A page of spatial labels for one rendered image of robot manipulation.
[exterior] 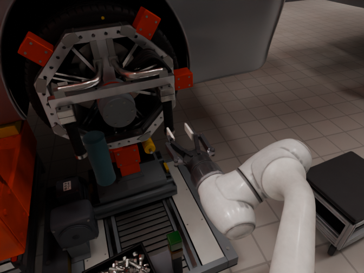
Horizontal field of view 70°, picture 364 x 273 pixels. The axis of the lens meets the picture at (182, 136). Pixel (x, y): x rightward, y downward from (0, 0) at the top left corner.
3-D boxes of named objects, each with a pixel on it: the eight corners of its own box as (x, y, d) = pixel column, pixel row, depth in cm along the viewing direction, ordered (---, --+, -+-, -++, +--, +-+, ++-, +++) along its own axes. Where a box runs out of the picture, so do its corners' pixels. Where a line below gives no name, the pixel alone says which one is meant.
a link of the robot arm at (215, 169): (226, 191, 74) (216, 177, 79) (228, 168, 69) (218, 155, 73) (197, 201, 72) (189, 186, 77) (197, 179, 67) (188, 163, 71)
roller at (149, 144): (143, 125, 156) (142, 117, 152) (157, 155, 134) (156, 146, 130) (134, 127, 154) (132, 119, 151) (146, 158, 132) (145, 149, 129)
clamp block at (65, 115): (75, 108, 92) (71, 95, 89) (77, 122, 85) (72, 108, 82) (60, 111, 91) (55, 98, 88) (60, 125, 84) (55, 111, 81)
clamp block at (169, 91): (167, 89, 101) (166, 76, 98) (174, 99, 94) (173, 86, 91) (154, 92, 100) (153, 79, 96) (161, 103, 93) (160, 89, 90)
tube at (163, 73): (153, 58, 106) (150, 31, 100) (168, 77, 92) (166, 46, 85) (109, 66, 101) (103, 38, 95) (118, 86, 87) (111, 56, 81)
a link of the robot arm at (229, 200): (205, 205, 74) (242, 179, 74) (232, 254, 63) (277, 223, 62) (188, 187, 67) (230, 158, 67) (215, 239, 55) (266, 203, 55)
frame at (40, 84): (173, 125, 137) (166, 14, 104) (177, 132, 132) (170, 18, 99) (65, 153, 123) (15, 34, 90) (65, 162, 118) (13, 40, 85)
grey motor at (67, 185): (98, 196, 165) (83, 155, 144) (108, 257, 134) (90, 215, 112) (68, 206, 160) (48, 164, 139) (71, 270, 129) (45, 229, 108)
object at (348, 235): (330, 261, 135) (354, 222, 114) (283, 209, 162) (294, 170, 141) (386, 229, 148) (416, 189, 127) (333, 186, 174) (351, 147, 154)
